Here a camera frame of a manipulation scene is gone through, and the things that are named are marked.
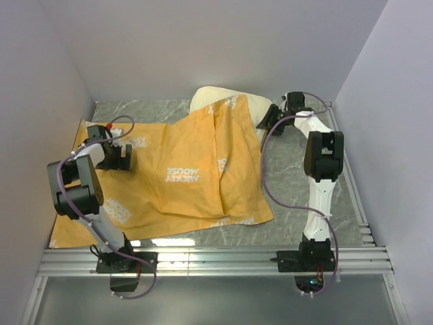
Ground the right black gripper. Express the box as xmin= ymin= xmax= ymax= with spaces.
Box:
xmin=256 ymin=104 xmax=290 ymax=137

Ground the cream pillow yellow trim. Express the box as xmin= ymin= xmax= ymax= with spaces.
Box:
xmin=188 ymin=86 xmax=273 ymax=150

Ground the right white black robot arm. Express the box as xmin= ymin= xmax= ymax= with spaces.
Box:
xmin=257 ymin=91 xmax=344 ymax=272

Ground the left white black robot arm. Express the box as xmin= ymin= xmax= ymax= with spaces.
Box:
xmin=47 ymin=123 xmax=137 ymax=272

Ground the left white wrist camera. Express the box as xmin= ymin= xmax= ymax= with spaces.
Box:
xmin=106 ymin=123 xmax=124 ymax=148

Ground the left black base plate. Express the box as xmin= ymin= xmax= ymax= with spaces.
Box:
xmin=95 ymin=251 xmax=158 ymax=274

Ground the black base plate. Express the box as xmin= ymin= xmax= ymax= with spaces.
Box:
xmin=273 ymin=251 xmax=336 ymax=273
xmin=95 ymin=251 xmax=158 ymax=274

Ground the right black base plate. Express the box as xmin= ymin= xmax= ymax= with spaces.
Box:
xmin=273 ymin=251 xmax=336 ymax=273

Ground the aluminium mounting rail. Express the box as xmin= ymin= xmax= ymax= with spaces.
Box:
xmin=37 ymin=246 xmax=394 ymax=277

